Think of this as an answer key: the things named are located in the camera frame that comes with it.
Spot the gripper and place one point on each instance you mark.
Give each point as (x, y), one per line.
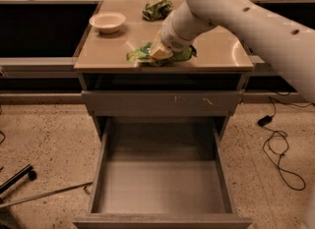
(167, 38)

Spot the green rice chip bag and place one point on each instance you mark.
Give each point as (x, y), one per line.
(159, 55)

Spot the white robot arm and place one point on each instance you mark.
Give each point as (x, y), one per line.
(287, 46)

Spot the crumpled green snack bag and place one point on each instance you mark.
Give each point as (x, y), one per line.
(157, 11)

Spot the grey drawer cabinet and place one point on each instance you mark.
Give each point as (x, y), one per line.
(221, 63)

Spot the closed grey top drawer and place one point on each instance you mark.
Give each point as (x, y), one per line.
(161, 103)

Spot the open grey drawer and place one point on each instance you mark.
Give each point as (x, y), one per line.
(155, 173)

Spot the white bowl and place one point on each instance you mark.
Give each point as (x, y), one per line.
(107, 22)

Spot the black power adapter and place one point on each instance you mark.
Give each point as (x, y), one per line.
(265, 120)

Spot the thin metal rod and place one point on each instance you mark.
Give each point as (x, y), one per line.
(44, 195)

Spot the black caster leg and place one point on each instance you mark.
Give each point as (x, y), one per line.
(26, 171)

